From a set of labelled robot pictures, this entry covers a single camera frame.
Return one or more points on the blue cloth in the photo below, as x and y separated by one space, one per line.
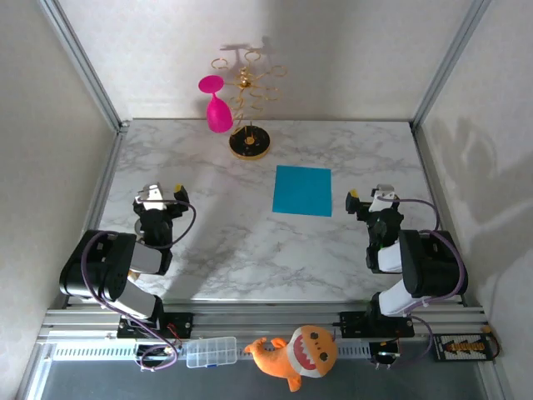
302 191

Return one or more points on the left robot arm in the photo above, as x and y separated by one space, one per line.
104 271

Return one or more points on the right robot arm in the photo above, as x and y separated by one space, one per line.
433 266

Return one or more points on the pink plastic wine glass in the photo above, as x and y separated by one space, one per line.
218 114

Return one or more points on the black controller board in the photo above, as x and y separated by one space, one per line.
385 354
152 352

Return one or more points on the clear plastic compartment box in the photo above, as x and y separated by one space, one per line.
210 352

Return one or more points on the black power distribution board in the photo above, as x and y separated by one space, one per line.
462 346

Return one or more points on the yellow power plug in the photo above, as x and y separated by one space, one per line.
487 331

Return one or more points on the orange plush shark toy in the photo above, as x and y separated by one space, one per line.
291 354

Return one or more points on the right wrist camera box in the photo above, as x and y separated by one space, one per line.
384 196

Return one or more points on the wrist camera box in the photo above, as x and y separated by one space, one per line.
152 193
384 196

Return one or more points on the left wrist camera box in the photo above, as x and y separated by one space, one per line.
152 193

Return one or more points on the aluminium side rail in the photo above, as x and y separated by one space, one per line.
428 175
108 175

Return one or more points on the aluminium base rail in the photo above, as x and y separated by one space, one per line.
266 318

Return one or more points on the aluminium frame post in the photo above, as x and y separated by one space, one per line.
83 62
450 62

